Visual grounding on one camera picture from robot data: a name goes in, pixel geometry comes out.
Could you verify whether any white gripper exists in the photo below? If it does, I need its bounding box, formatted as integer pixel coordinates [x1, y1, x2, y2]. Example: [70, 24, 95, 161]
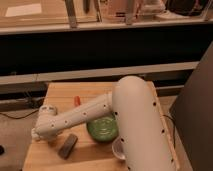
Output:
[31, 105, 57, 141]

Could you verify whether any orange marker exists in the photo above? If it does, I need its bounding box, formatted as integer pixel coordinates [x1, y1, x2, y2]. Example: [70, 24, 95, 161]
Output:
[74, 96, 81, 107]

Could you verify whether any dark grey eraser block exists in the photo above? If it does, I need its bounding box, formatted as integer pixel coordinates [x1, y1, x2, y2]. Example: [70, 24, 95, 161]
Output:
[58, 134, 78, 159]

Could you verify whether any white paper cup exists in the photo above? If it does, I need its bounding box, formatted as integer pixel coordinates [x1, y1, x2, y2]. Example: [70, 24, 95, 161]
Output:
[112, 137, 125, 160]

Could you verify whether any black cable on floor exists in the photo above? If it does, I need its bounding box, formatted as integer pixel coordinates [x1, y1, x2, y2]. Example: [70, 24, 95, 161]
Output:
[0, 108, 40, 120]

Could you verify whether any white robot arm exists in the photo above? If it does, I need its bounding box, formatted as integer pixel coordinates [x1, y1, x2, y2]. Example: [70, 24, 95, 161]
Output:
[31, 76, 178, 171]

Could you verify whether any dark panel at right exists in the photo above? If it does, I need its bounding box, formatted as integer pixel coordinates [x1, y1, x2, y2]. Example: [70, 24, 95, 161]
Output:
[170, 41, 213, 171]

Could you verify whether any white paper sheet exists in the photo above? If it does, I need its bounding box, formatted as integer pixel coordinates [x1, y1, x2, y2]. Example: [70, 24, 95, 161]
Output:
[5, 3, 42, 17]

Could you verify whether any long dark bench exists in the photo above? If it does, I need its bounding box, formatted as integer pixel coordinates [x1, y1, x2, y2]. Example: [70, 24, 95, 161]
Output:
[0, 22, 213, 99]

